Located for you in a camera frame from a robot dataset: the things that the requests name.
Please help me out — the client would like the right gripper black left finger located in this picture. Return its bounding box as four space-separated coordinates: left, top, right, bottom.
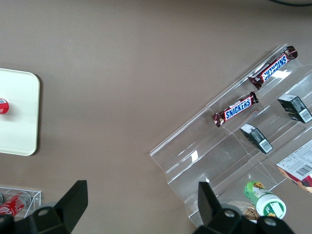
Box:
14 180 88 234

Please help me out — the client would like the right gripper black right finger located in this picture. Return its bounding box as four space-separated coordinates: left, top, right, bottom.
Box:
192 181 256 234

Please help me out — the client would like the tan wicker basket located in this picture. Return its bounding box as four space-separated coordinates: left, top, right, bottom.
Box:
229 201 259 224

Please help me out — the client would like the cream plastic tray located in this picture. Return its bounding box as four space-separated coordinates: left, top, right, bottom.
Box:
0 68 41 156

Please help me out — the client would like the clear acrylic bottle rack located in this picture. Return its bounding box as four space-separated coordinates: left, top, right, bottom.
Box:
0 186 41 219

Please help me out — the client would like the green white plastic bottle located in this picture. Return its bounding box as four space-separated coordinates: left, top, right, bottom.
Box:
243 180 287 220

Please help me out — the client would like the red cola bottle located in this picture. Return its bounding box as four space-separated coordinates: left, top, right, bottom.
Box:
0 192 31 216

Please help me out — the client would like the clear acrylic stepped stand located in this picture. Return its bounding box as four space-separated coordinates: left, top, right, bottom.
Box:
149 43 312 229

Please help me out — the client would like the small black box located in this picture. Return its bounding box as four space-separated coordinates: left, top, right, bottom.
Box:
277 94 312 124
240 123 273 154

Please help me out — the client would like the white and red carton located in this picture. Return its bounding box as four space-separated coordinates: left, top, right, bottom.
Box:
276 140 312 195

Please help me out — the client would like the Snickers chocolate bar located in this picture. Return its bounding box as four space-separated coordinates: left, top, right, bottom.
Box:
248 45 298 90
211 91 259 128

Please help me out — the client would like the white cup with red lid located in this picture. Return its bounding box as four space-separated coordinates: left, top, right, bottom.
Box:
0 97 10 115

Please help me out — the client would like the black cable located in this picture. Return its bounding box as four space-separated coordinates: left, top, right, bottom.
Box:
268 0 312 7

